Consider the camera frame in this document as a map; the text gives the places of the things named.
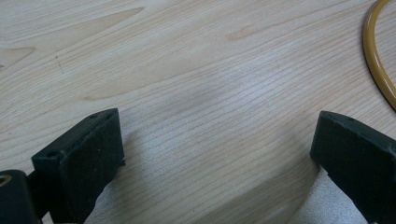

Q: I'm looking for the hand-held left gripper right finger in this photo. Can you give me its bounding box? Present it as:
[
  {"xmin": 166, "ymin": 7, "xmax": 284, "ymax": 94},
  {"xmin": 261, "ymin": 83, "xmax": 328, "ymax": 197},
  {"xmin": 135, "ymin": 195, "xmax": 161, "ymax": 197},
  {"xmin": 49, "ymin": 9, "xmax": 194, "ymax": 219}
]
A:
[{"xmin": 309, "ymin": 110, "xmax": 396, "ymax": 224}]

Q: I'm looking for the yellow ring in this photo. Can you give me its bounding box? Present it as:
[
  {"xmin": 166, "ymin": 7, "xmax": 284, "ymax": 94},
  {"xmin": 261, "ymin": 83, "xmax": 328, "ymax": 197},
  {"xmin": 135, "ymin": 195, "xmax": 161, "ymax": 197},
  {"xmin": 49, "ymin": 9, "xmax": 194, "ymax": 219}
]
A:
[{"xmin": 362, "ymin": 0, "xmax": 396, "ymax": 112}]

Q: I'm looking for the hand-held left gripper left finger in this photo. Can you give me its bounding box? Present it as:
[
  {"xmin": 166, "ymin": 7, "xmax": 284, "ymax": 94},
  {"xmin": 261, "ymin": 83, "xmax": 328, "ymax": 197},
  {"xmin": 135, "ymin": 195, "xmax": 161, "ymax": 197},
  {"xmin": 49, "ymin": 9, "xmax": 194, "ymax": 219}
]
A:
[{"xmin": 31, "ymin": 107, "xmax": 126, "ymax": 224}]

